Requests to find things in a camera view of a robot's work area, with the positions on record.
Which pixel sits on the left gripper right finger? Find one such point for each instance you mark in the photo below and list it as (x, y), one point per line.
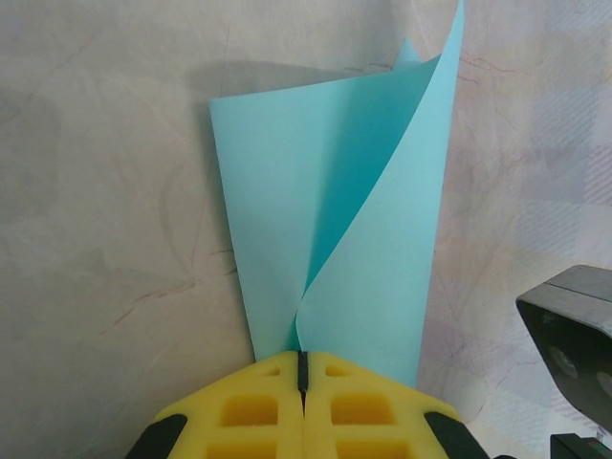
(363, 430)

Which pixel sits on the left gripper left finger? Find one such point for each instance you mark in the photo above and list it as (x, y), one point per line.
(248, 430)

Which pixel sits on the light blue cloth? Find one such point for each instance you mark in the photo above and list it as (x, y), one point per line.
(287, 191)

